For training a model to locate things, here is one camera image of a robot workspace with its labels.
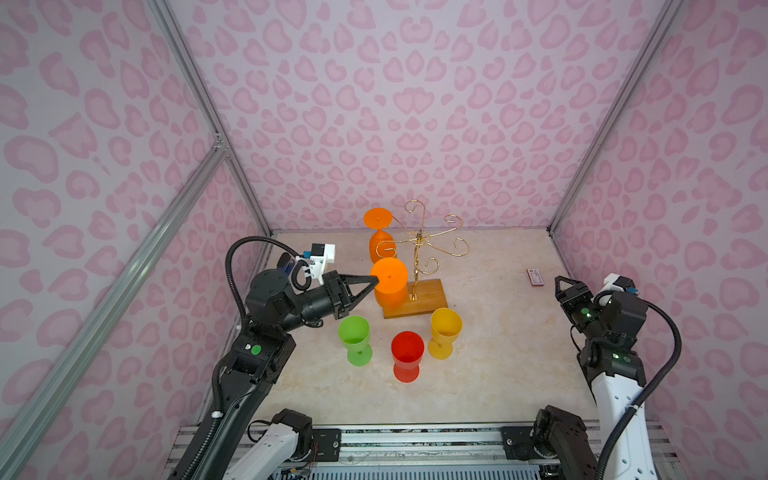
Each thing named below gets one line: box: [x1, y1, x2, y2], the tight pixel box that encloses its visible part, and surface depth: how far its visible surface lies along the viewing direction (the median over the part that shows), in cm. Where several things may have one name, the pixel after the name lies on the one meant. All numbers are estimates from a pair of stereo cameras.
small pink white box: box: [526, 268, 544, 287], surface depth 108 cm
